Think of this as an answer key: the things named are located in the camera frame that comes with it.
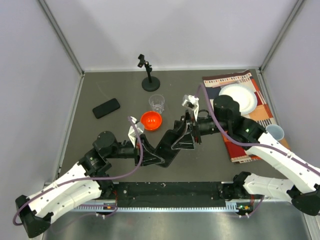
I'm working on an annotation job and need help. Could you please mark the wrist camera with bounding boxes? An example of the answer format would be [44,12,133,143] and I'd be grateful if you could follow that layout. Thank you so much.
[128,116,145,147]
[181,94,200,120]

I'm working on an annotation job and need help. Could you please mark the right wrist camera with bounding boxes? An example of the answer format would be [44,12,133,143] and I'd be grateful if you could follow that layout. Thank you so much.
[181,94,200,120]

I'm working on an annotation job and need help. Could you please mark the black phone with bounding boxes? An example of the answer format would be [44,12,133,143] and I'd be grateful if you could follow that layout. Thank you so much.
[92,98,121,119]
[155,129,180,160]

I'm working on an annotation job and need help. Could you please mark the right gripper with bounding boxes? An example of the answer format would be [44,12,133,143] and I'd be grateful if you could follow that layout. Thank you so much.
[171,110,229,150]

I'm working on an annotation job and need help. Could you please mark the white paper plate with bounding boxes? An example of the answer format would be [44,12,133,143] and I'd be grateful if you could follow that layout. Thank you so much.
[219,84,258,115]

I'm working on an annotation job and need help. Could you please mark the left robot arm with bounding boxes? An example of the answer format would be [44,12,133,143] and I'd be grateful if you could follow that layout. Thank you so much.
[13,131,176,239]

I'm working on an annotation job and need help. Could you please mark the orange bowl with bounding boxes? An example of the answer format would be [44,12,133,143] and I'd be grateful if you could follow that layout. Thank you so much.
[140,111,162,132]

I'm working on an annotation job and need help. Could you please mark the patterned cloth mat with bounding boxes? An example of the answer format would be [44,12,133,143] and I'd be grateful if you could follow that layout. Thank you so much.
[201,69,293,164]

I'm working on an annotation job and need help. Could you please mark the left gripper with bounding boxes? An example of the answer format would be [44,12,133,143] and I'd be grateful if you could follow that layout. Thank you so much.
[105,134,165,168]

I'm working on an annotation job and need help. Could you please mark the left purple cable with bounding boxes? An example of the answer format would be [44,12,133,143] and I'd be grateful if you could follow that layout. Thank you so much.
[12,116,146,225]

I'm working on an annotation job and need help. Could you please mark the pale blue cup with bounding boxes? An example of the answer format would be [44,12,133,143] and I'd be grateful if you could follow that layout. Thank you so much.
[265,124,285,141]

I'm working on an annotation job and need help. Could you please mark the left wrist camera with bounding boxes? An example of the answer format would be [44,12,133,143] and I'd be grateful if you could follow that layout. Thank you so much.
[128,116,145,147]

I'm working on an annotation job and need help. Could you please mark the black phone stand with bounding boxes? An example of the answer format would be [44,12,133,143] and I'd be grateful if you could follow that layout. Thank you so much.
[137,54,161,92]

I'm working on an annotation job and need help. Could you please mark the black phone on table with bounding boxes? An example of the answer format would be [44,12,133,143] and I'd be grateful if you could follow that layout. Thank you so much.
[92,98,121,119]

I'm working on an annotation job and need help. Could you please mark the clear plastic cup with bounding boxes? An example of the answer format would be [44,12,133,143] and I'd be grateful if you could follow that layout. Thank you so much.
[148,94,165,114]

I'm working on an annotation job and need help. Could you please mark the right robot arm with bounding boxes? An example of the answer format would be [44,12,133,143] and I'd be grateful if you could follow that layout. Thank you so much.
[182,95,320,216]

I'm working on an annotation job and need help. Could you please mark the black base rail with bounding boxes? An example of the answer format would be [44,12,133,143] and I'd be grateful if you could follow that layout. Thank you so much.
[114,182,232,208]

